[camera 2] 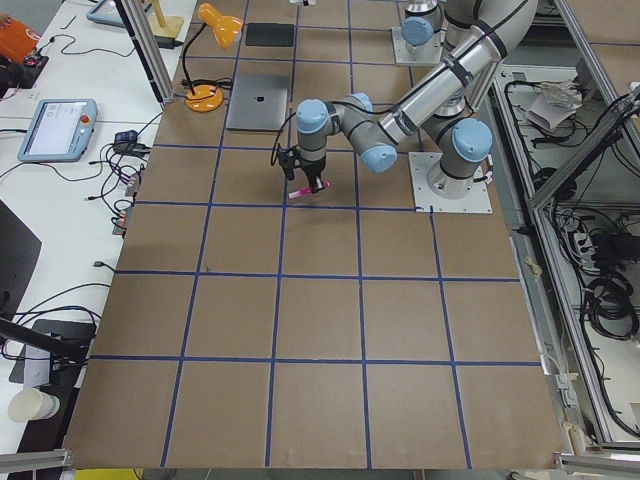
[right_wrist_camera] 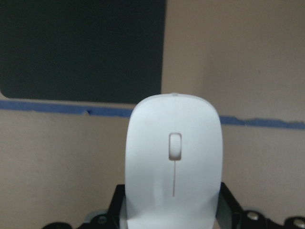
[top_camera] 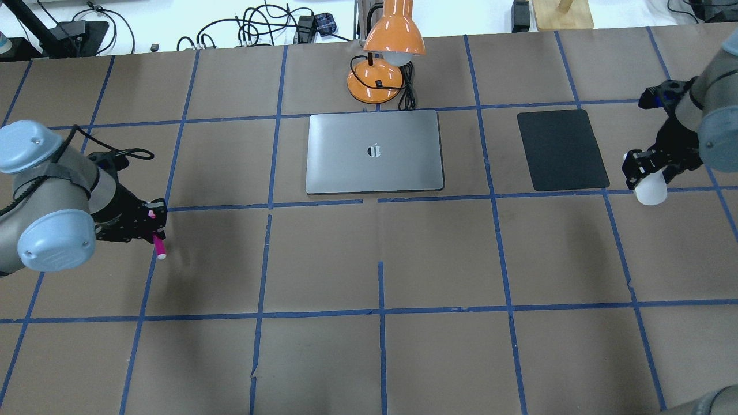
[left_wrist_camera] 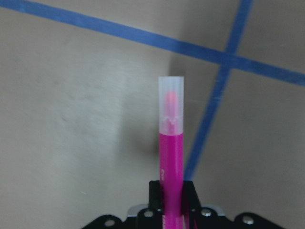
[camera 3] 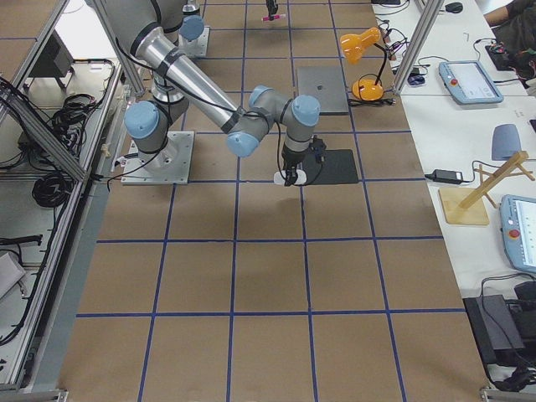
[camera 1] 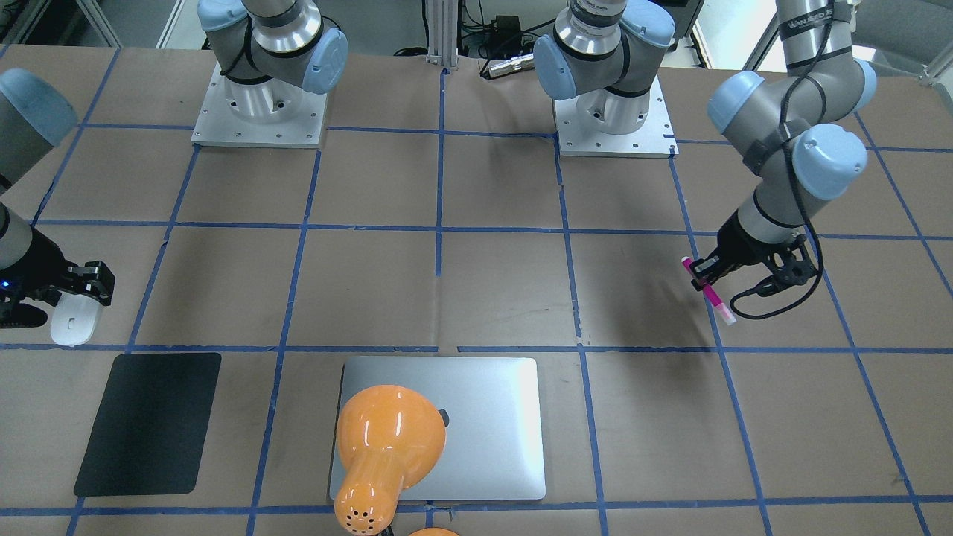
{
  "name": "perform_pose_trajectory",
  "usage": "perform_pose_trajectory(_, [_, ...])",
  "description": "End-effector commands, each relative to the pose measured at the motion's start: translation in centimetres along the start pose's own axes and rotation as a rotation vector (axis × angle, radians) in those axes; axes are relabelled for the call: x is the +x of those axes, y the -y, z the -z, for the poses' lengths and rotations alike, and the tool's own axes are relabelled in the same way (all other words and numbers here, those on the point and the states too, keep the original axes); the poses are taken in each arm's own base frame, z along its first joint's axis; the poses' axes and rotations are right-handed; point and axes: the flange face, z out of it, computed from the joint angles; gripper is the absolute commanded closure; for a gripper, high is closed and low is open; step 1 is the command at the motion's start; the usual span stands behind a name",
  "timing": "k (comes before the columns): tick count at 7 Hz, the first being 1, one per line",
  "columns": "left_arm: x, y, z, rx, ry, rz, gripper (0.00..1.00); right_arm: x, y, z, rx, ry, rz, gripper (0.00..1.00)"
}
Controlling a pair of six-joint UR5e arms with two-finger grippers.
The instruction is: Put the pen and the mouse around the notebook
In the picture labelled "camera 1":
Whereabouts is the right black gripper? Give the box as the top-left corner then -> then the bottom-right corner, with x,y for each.
1,227 -> 115,329

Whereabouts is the grey office chair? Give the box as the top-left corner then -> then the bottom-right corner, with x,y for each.
853,1 -> 952,84

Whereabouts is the aluminium frame post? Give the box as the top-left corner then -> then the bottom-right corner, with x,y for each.
424,1 -> 459,71

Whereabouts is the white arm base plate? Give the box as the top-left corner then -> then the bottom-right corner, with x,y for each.
191,64 -> 328,150
552,77 -> 680,159

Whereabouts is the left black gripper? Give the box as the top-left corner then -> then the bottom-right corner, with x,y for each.
689,211 -> 819,296

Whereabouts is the orange desk lamp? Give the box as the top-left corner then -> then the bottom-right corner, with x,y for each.
334,384 -> 448,535

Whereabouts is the black power adapter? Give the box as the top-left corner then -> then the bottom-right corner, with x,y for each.
491,15 -> 522,39

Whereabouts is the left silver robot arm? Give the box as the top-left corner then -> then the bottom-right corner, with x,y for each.
533,1 -> 877,296

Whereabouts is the black mousepad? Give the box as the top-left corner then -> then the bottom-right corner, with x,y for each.
74,352 -> 222,497

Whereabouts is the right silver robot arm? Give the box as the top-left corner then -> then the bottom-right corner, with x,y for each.
2,1 -> 348,335

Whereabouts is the silver laptop notebook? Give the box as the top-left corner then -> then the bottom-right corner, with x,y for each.
338,355 -> 546,502

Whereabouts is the white computer mouse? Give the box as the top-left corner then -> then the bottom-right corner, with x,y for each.
50,294 -> 104,347

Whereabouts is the pink pen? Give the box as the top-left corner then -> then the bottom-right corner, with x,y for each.
681,257 -> 736,326

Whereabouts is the silver cable connector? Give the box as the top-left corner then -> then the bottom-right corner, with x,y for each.
480,52 -> 535,80

